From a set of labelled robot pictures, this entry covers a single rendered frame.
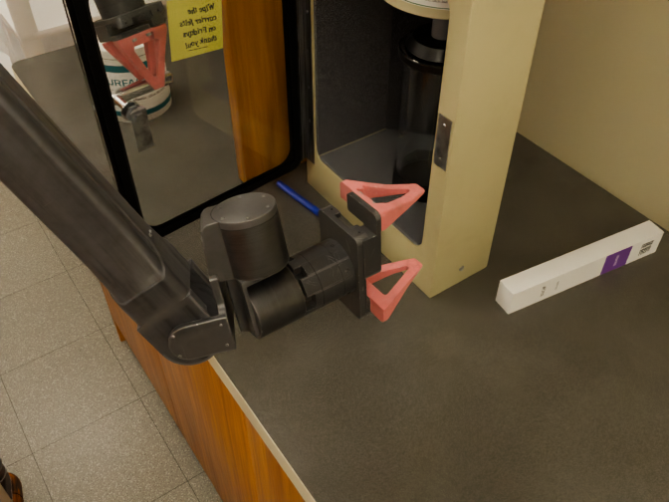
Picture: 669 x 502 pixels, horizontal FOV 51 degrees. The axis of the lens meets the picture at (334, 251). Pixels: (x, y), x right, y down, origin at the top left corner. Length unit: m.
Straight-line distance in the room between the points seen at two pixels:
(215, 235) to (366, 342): 0.40
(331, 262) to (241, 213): 0.10
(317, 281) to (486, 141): 0.33
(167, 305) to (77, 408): 1.53
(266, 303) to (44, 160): 0.22
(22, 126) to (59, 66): 1.04
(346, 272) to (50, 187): 0.27
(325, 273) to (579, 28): 0.72
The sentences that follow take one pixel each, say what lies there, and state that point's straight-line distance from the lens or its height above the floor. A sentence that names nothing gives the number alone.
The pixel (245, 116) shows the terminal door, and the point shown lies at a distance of 1.01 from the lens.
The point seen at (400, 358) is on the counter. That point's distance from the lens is 0.93.
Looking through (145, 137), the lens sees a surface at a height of 1.17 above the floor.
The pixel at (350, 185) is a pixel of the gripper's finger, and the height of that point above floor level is 1.26.
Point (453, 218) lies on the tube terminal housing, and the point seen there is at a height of 1.08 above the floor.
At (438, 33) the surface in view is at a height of 1.26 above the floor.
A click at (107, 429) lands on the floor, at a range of 2.06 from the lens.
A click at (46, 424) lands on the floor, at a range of 2.12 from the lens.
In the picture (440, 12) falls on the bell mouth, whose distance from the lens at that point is 0.83.
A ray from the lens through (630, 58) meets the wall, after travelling 1.18.
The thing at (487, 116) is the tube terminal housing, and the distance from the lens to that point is 0.84.
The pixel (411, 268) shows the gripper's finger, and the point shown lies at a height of 1.15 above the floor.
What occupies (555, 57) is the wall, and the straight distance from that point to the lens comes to 1.28.
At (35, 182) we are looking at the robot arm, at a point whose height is 1.34.
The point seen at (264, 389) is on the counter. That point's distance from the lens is 0.90.
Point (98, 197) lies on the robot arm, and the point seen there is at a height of 1.32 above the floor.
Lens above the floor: 1.68
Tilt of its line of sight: 44 degrees down
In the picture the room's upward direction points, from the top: straight up
